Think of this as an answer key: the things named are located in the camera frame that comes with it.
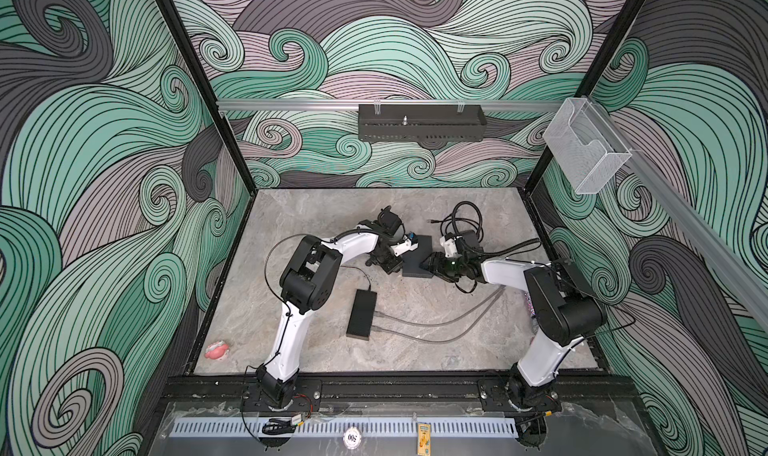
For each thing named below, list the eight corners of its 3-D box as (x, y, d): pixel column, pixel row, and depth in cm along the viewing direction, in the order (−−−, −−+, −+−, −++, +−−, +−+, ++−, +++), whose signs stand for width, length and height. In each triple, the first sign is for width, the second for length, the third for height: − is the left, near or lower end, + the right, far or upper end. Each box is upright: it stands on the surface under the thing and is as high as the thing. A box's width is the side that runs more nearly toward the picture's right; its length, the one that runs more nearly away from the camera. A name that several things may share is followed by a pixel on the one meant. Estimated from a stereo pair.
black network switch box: (346, 336, 85) (345, 334, 83) (357, 291, 94) (356, 288, 92) (368, 341, 84) (368, 338, 82) (377, 295, 93) (377, 291, 91)
